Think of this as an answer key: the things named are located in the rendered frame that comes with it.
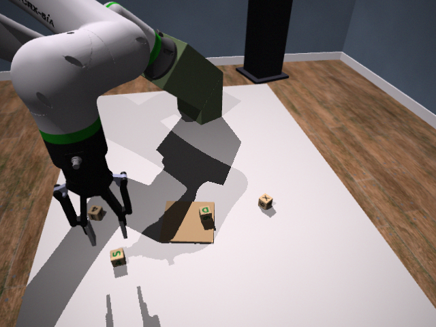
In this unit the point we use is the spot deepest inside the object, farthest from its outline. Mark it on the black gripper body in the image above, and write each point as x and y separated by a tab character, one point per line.
99	173

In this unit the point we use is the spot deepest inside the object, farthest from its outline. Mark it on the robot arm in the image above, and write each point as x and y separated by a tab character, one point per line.
59	77

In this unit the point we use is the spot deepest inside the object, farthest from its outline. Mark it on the tan flat mat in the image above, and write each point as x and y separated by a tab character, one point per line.
182	223

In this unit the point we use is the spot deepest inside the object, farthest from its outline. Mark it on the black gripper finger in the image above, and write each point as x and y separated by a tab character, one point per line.
108	196
61	194

